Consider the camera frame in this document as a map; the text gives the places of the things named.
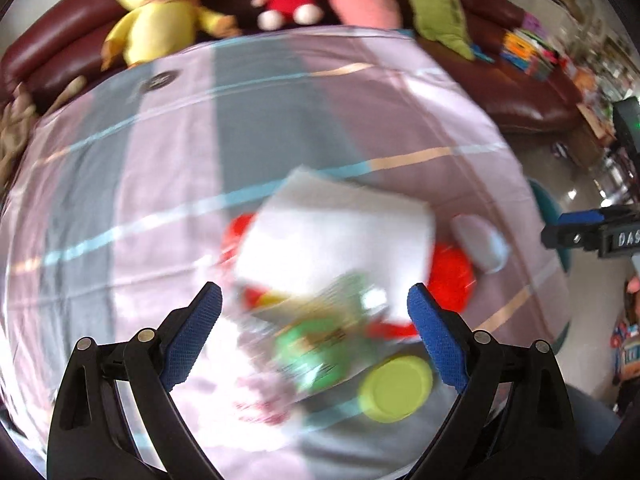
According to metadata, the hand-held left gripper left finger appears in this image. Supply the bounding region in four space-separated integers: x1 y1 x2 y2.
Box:
47 281 223 480

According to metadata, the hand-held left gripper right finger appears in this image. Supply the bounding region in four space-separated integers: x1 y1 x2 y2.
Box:
406 282 581 480

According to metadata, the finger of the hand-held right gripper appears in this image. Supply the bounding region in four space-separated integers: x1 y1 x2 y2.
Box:
541 210 608 251

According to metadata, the yellow-green round lid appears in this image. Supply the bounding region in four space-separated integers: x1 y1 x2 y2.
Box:
358 355 434 423

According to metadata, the white plastic bag red print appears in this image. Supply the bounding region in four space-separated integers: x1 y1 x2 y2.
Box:
220 310 311 441

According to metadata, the white red-rimmed lid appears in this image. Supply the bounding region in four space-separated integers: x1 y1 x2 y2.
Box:
450 214 511 275

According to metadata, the green round snack packet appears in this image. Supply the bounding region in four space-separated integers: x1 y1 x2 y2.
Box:
250 272 396 396

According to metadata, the white paper napkin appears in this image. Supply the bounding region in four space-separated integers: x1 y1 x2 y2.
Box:
234 167 436 323

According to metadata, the teal round stool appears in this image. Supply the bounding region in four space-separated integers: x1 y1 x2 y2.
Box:
527 178 573 273

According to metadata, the colourful floor toy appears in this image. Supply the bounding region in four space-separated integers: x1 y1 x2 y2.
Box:
610 320 640 386

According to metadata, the dark red leather sofa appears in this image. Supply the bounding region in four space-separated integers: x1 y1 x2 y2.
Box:
0 0 586 133

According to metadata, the plaid pink grey cloth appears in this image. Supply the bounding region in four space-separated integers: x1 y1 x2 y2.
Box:
0 25 571 480

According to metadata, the colourful toy box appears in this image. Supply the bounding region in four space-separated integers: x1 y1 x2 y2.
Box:
500 27 558 81

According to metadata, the green dinosaur plush toy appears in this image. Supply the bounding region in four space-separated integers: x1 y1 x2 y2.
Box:
400 0 476 61

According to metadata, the brown deer plush toy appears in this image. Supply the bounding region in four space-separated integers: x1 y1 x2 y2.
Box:
0 75 88 191

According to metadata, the yellow chick plush toy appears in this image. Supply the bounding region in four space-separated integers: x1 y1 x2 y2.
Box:
101 0 241 68

